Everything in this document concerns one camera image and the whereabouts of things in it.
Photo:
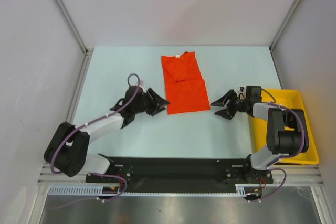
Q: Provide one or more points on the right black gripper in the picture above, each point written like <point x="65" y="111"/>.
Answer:
<point x="233" y="104"/>

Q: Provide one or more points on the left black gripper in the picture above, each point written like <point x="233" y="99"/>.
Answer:
<point x="154" y="110"/>

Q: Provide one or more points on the orange t-shirt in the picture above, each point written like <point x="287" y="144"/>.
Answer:
<point x="185" y="87"/>

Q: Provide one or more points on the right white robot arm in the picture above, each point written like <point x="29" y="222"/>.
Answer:
<point x="286" y="128"/>

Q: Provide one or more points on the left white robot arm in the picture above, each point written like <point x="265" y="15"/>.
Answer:
<point x="67" y="151"/>

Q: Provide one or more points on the white slotted cable duct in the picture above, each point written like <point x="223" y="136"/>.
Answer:
<point x="109" y="191"/>

